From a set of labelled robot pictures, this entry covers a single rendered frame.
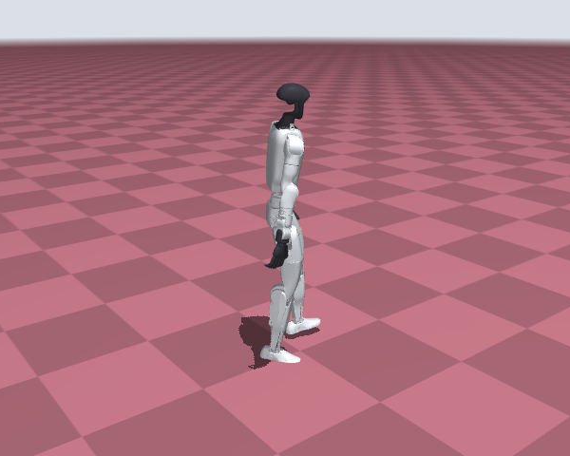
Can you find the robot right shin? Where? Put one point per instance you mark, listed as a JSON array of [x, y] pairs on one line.
[[279, 314]]

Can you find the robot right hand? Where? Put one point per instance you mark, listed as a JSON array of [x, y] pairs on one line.
[[280, 252]]

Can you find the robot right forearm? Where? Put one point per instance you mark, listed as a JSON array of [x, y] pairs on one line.
[[286, 207]]

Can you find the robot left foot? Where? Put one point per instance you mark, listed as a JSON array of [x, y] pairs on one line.
[[307, 324]]

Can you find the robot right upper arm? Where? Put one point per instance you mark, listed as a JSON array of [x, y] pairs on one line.
[[293, 151]]

